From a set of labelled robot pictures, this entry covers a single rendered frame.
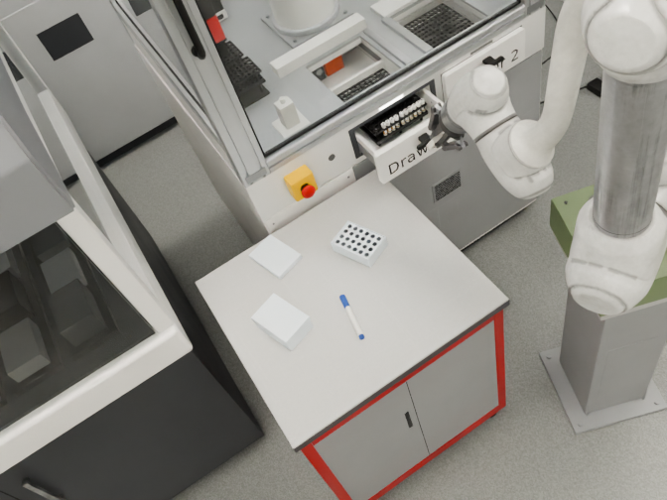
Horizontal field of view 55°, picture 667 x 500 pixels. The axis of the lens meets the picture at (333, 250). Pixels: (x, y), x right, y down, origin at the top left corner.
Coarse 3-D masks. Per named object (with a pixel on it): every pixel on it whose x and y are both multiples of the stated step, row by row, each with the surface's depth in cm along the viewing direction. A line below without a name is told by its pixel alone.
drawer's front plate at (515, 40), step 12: (504, 36) 186; (516, 36) 186; (492, 48) 184; (504, 48) 187; (516, 48) 189; (468, 60) 183; (480, 60) 185; (504, 60) 190; (516, 60) 193; (456, 72) 183; (444, 84) 184; (444, 96) 188
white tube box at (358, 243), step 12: (348, 228) 175; (360, 228) 174; (336, 240) 174; (348, 240) 172; (360, 240) 171; (372, 240) 170; (384, 240) 170; (348, 252) 171; (360, 252) 170; (372, 252) 168; (372, 264) 170
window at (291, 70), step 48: (240, 0) 138; (288, 0) 144; (336, 0) 151; (384, 0) 158; (432, 0) 166; (480, 0) 175; (240, 48) 146; (288, 48) 152; (336, 48) 160; (384, 48) 168; (432, 48) 177; (240, 96) 154; (288, 96) 161; (336, 96) 170
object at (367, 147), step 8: (424, 88) 186; (424, 96) 186; (432, 96) 183; (432, 104) 185; (424, 120) 186; (408, 128) 186; (360, 136) 180; (392, 136) 186; (360, 144) 181; (368, 144) 178; (376, 144) 185; (384, 144) 184; (368, 152) 179
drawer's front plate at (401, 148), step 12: (408, 132) 172; (420, 132) 172; (444, 132) 177; (396, 144) 170; (408, 144) 173; (384, 156) 171; (396, 156) 173; (420, 156) 178; (384, 168) 174; (396, 168) 176; (408, 168) 179; (384, 180) 177
